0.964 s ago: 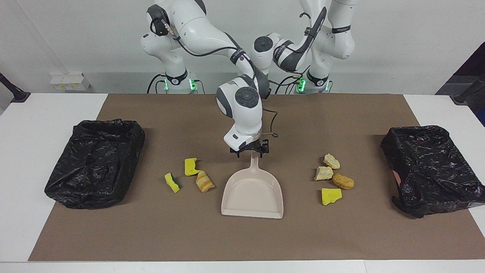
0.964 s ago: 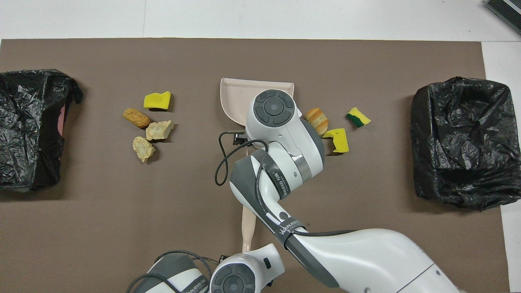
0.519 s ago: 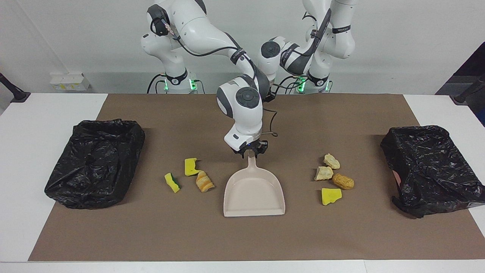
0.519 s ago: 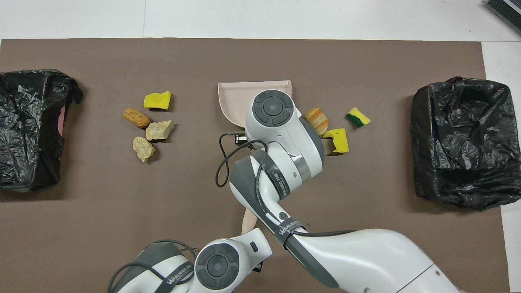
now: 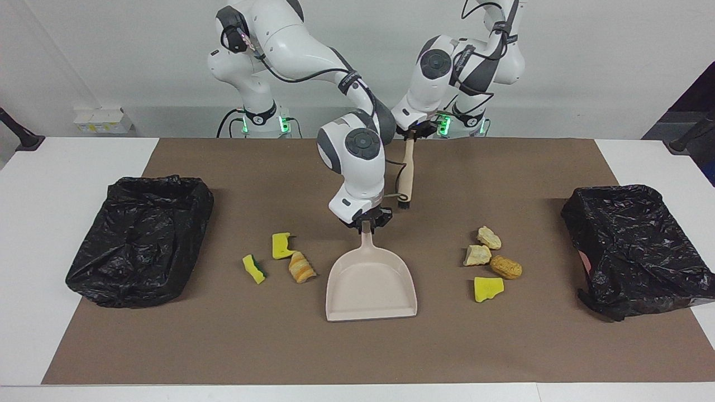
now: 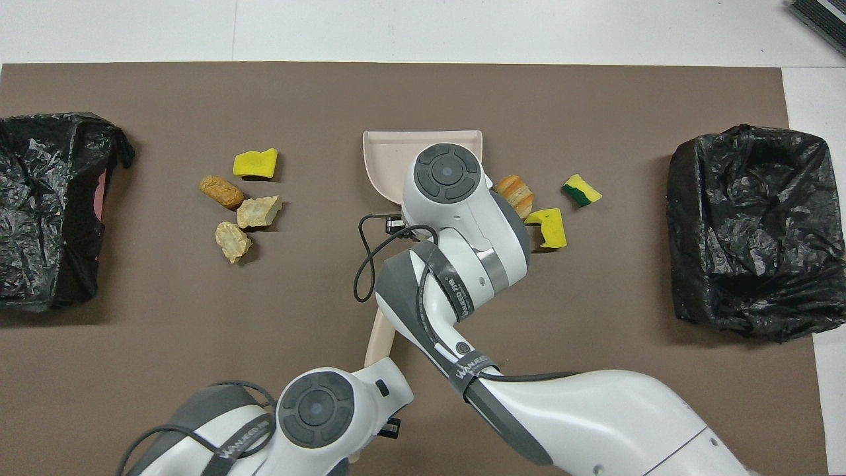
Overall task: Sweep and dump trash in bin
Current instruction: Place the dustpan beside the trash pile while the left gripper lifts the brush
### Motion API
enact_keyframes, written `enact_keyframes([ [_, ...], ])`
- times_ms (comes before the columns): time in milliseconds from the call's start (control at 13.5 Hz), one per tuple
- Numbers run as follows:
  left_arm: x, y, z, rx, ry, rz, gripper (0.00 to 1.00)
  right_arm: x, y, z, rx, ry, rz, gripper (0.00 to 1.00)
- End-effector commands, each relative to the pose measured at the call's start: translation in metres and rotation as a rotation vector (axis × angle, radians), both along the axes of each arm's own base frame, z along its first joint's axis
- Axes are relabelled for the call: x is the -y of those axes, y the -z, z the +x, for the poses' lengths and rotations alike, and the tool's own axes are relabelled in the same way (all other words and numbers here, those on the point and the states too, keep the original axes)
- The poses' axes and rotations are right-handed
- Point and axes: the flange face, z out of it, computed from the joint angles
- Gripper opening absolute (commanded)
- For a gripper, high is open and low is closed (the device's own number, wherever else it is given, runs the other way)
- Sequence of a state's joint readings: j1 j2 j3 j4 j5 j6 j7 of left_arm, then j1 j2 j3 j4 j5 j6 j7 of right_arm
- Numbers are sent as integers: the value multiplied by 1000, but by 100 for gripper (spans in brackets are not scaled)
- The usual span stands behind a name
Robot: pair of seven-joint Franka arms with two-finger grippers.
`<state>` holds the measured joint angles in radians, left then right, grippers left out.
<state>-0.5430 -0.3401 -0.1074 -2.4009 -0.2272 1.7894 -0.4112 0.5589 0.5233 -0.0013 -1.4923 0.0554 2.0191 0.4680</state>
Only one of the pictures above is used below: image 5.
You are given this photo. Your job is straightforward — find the brown oval bread roll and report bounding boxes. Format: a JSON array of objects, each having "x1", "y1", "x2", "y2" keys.
[{"x1": 490, "y1": 256, "x2": 523, "y2": 280}]

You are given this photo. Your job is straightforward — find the pale lumpy bread chunk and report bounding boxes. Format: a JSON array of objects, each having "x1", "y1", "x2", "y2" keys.
[{"x1": 477, "y1": 226, "x2": 502, "y2": 250}]

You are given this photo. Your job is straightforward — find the white power strip box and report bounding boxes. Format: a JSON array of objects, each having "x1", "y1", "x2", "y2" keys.
[{"x1": 74, "y1": 108, "x2": 134, "y2": 135}]

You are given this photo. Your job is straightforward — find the black bag-lined trash bin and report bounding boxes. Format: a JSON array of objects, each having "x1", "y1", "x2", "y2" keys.
[{"x1": 65, "y1": 175, "x2": 214, "y2": 309}]

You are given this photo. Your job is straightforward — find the striped croissant bread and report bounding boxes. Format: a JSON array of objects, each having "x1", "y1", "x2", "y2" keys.
[{"x1": 288, "y1": 251, "x2": 317, "y2": 284}]

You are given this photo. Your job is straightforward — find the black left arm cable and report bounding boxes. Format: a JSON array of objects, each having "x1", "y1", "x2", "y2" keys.
[{"x1": 461, "y1": 0, "x2": 523, "y2": 115}]

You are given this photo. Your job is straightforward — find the beige hand brush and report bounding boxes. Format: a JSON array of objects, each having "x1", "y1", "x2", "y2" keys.
[{"x1": 398, "y1": 138, "x2": 417, "y2": 210}]

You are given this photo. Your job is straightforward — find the beige plastic dustpan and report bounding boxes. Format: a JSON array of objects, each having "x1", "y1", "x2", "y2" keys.
[{"x1": 326, "y1": 221, "x2": 418, "y2": 323}]

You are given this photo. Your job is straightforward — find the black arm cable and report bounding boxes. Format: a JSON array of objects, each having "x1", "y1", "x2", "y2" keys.
[
  {"x1": 461, "y1": 0, "x2": 523, "y2": 115},
  {"x1": 221, "y1": 22, "x2": 411, "y2": 210}
]

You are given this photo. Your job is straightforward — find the black stand foot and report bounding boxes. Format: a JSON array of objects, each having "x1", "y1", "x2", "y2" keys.
[
  {"x1": 669, "y1": 112, "x2": 715, "y2": 154},
  {"x1": 0, "y1": 107, "x2": 45, "y2": 152}
]

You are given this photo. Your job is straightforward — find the notched yellow sponge piece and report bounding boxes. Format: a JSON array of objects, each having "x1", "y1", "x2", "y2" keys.
[{"x1": 272, "y1": 232, "x2": 297, "y2": 260}]

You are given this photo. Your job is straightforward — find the pale cut bread chunk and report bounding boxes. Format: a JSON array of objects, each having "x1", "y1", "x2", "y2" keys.
[{"x1": 463, "y1": 245, "x2": 493, "y2": 267}]

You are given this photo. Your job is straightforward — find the yellow and green sponge piece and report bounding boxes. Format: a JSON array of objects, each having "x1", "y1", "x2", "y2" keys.
[{"x1": 242, "y1": 255, "x2": 266, "y2": 285}]

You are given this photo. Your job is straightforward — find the black right base cable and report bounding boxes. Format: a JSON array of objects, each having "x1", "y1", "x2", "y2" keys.
[{"x1": 217, "y1": 108, "x2": 303, "y2": 139}]

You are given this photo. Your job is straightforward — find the black bag-lined pink bin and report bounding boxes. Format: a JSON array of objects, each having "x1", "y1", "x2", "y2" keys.
[{"x1": 561, "y1": 185, "x2": 715, "y2": 322}]

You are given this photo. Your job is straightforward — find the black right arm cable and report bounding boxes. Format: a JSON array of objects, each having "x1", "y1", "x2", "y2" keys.
[{"x1": 221, "y1": 22, "x2": 411, "y2": 210}]

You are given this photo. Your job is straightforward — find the brown table mat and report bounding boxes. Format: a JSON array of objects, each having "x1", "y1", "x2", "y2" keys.
[{"x1": 42, "y1": 138, "x2": 715, "y2": 385}]

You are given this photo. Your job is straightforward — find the plain yellow sponge wedge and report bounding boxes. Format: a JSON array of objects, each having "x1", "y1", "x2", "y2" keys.
[{"x1": 474, "y1": 277, "x2": 504, "y2": 303}]

